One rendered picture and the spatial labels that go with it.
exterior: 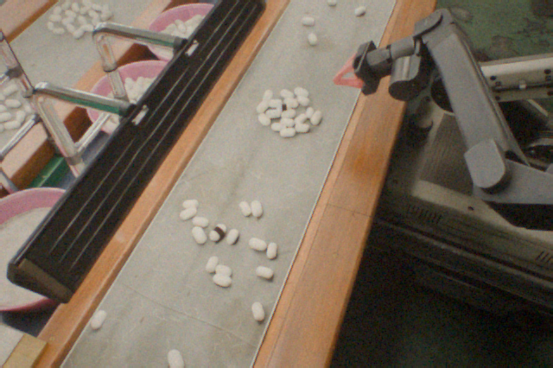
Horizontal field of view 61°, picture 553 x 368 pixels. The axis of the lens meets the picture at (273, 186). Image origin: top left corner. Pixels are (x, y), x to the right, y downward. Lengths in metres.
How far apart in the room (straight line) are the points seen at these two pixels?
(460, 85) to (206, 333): 0.58
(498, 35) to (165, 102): 2.41
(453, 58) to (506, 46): 2.02
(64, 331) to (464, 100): 0.74
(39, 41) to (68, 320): 0.88
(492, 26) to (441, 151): 1.56
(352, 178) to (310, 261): 0.22
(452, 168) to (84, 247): 1.11
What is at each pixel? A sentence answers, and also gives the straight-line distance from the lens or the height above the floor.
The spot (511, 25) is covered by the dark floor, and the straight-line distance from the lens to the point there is 3.02.
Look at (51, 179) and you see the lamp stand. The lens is 1.19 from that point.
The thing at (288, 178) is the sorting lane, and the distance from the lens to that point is 1.02.
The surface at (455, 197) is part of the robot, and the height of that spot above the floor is 0.47.
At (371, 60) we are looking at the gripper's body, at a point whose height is 0.95.
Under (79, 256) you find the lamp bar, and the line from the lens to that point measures 0.59.
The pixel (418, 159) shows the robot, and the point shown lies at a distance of 1.46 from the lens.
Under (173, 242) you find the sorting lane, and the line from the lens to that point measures 0.95.
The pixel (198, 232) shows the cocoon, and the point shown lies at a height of 0.76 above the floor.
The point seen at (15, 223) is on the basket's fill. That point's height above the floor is 0.73.
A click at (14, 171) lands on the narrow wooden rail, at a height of 0.76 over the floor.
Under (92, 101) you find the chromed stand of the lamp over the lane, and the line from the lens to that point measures 0.67.
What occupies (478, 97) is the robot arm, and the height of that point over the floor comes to 1.08.
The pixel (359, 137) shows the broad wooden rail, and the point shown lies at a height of 0.76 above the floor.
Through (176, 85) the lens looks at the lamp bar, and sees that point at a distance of 0.70.
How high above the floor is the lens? 1.54
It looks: 53 degrees down
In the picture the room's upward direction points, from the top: 2 degrees counter-clockwise
